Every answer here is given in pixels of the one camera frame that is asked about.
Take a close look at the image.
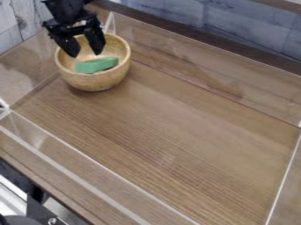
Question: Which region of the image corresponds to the black metal bracket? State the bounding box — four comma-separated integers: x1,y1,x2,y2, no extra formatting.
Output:
25,196,68,225

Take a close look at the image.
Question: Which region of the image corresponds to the wooden bowl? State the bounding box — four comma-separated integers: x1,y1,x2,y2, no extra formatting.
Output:
53,33,131,91

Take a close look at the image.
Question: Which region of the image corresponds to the clear acrylic enclosure wall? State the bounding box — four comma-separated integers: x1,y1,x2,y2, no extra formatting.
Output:
0,14,301,225

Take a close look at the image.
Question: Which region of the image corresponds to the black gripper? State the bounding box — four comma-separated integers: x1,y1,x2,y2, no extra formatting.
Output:
41,0,105,58

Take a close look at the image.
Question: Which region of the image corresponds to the green rectangular block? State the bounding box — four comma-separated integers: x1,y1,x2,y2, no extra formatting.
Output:
74,56,119,74

